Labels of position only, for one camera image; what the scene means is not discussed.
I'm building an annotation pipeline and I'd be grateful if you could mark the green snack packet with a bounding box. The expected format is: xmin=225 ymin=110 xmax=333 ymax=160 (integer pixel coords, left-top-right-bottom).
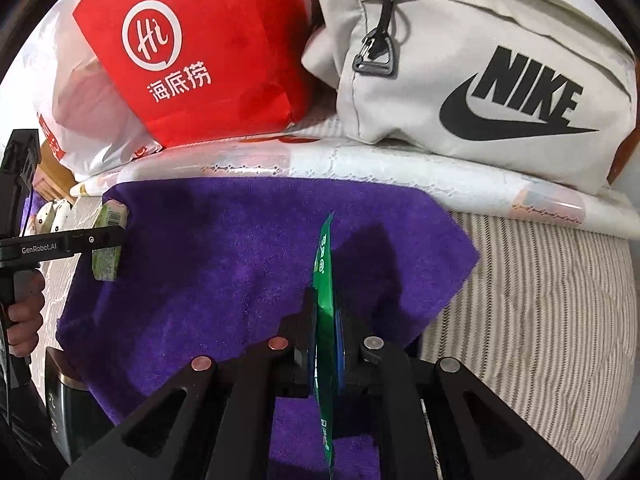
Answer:
xmin=310 ymin=212 xmax=347 ymax=480

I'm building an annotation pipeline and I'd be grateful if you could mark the white plastic bag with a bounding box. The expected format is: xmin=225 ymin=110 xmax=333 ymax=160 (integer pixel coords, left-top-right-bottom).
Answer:
xmin=32 ymin=0 xmax=163 ymax=178

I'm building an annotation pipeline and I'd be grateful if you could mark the dark green box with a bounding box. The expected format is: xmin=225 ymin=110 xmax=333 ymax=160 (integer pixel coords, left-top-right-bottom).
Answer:
xmin=44 ymin=347 xmax=118 ymax=463

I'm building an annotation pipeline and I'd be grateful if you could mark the white object with holes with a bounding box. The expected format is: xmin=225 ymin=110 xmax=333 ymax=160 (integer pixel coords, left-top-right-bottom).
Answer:
xmin=34 ymin=199 xmax=77 ymax=235

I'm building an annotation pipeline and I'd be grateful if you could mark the wooden furniture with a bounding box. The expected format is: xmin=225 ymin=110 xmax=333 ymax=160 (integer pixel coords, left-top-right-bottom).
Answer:
xmin=32 ymin=137 xmax=77 ymax=203

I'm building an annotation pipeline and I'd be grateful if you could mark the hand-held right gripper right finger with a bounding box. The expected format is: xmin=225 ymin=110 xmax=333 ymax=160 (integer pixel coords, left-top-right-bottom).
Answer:
xmin=332 ymin=307 xmax=586 ymax=480

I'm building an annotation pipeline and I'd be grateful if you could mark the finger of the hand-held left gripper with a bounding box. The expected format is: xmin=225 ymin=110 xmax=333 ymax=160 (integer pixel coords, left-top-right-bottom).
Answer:
xmin=74 ymin=226 xmax=126 ymax=257

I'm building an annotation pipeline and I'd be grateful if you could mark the green tissue pack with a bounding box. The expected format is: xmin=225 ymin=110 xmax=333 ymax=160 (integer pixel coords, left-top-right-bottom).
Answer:
xmin=91 ymin=201 xmax=132 ymax=281

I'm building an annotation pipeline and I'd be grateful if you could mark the red paper bag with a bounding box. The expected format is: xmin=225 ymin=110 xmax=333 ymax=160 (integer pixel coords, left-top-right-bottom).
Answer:
xmin=72 ymin=0 xmax=313 ymax=148

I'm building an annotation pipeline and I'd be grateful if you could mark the purple towel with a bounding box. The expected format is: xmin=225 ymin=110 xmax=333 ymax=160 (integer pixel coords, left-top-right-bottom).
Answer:
xmin=55 ymin=177 xmax=481 ymax=466

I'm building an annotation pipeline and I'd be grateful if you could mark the beige fabric bag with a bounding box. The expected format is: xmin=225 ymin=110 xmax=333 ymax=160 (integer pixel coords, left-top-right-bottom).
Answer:
xmin=301 ymin=0 xmax=638 ymax=196

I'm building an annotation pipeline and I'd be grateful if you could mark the brown wooden frame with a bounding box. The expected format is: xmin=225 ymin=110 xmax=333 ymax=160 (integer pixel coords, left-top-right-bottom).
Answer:
xmin=606 ymin=127 xmax=640 ymax=187

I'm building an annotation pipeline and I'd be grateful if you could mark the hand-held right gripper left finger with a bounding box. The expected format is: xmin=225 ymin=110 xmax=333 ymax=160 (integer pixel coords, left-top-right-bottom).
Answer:
xmin=60 ymin=287 xmax=319 ymax=480

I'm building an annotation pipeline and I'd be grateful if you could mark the striped bed blanket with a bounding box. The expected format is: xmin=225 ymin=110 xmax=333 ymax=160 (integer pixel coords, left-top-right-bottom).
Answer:
xmin=37 ymin=195 xmax=640 ymax=480

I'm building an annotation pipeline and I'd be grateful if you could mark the person's left hand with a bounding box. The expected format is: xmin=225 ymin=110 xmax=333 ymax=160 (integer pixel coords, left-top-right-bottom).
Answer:
xmin=7 ymin=270 xmax=47 ymax=359

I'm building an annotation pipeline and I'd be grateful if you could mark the white printed roll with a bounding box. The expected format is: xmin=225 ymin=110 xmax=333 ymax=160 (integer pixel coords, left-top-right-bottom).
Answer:
xmin=70 ymin=132 xmax=640 ymax=241

